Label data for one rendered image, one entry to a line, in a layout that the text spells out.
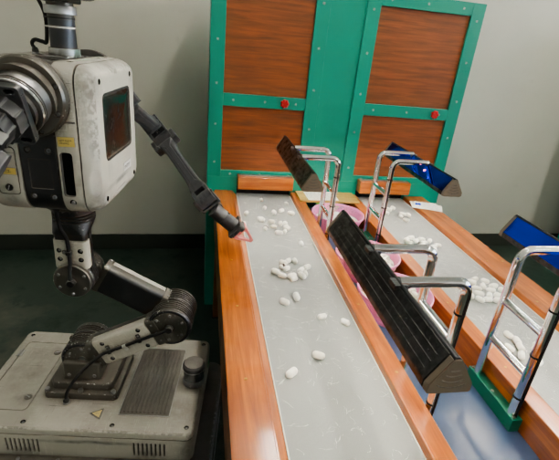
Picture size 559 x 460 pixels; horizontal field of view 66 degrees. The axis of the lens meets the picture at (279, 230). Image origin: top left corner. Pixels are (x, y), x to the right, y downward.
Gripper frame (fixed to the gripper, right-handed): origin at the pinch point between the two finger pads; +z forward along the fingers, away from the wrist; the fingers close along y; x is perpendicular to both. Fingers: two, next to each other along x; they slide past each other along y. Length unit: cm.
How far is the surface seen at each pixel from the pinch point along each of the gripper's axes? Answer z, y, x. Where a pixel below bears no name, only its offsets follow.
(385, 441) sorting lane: 21, -89, -10
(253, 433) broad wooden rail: -3, -87, 7
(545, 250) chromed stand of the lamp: 31, -67, -67
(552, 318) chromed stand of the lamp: 32, -82, -55
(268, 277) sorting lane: 8.1, -17.8, 1.4
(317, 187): 0.6, -7.6, -33.7
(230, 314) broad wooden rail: -5.1, -44.0, 9.1
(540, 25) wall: 105, 163, -218
